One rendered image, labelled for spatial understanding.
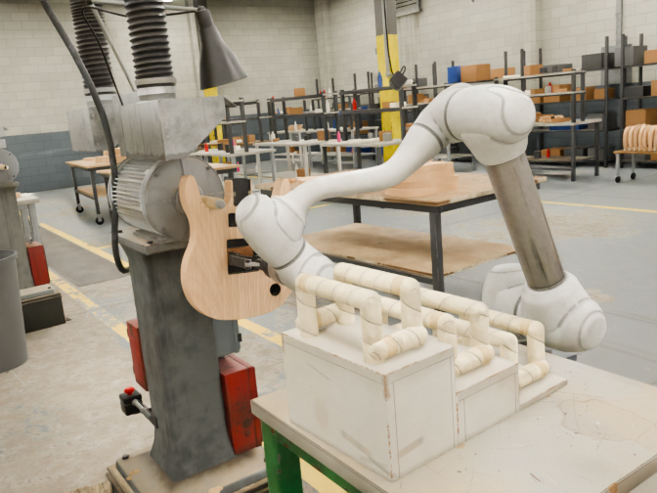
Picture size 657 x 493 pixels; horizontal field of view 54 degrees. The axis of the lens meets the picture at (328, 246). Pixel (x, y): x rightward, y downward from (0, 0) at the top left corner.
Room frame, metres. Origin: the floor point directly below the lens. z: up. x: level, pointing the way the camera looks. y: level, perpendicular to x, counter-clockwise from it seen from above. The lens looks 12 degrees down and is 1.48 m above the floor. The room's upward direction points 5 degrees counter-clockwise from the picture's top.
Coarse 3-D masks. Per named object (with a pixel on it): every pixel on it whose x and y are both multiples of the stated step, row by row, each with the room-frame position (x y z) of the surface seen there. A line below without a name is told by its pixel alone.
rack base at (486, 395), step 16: (432, 336) 1.19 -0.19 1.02; (480, 368) 1.03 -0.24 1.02; (496, 368) 1.02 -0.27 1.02; (512, 368) 1.03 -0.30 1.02; (464, 384) 0.97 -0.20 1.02; (480, 384) 0.97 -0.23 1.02; (496, 384) 1.00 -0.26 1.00; (512, 384) 1.02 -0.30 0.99; (464, 400) 0.95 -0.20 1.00; (480, 400) 0.97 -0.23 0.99; (496, 400) 1.00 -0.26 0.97; (512, 400) 1.02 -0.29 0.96; (464, 416) 0.95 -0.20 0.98; (480, 416) 0.97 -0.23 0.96; (496, 416) 1.00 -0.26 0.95; (464, 432) 0.95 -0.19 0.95; (480, 432) 0.97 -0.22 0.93
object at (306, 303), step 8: (296, 288) 1.04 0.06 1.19; (296, 296) 1.04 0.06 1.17; (304, 296) 1.03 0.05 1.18; (312, 296) 1.03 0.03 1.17; (304, 304) 1.03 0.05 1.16; (312, 304) 1.03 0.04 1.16; (304, 312) 1.03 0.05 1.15; (312, 312) 1.03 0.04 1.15; (304, 320) 1.03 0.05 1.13; (312, 320) 1.03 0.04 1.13; (304, 328) 1.03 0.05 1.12; (312, 328) 1.03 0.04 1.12; (304, 336) 1.03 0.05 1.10; (312, 336) 1.03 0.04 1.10
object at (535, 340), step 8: (528, 336) 1.14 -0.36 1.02; (536, 336) 1.13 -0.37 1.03; (544, 336) 1.14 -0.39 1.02; (528, 344) 1.14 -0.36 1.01; (536, 344) 1.13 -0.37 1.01; (544, 344) 1.14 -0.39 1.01; (528, 352) 1.15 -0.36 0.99; (536, 352) 1.13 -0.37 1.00; (544, 352) 1.14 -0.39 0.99; (528, 360) 1.15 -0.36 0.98; (536, 360) 1.13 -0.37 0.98; (544, 376) 1.14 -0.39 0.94
